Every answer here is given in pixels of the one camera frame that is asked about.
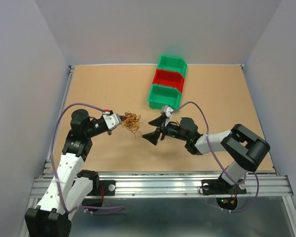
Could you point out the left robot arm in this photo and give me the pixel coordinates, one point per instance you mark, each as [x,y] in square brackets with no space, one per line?
[71,187]

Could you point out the far green plastic bin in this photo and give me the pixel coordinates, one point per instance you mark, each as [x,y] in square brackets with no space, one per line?
[172,63]

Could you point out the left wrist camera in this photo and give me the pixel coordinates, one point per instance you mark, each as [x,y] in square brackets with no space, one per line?
[111,120]

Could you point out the green plastic bin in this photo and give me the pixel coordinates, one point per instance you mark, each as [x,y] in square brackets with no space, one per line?
[172,63]
[160,96]

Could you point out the red plastic bin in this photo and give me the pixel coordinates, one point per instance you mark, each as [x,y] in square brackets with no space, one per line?
[169,79]

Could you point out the aluminium mounting rail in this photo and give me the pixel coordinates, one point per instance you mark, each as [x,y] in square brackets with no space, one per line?
[184,184]

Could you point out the near green plastic bin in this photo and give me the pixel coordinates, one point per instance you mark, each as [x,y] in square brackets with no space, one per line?
[160,96]

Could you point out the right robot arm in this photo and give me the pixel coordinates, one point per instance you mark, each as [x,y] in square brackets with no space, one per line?
[245,147]

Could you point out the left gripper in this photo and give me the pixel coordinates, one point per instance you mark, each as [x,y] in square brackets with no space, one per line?
[122,117]

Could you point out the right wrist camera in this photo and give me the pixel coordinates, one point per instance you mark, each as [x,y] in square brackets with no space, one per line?
[167,111]

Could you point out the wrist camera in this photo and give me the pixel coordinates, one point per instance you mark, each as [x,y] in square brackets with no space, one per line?
[167,111]
[111,120]

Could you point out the left aluminium frame post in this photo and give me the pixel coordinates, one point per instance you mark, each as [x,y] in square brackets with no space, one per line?
[46,173]

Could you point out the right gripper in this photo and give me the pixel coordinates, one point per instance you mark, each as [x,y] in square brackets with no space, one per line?
[153,137]

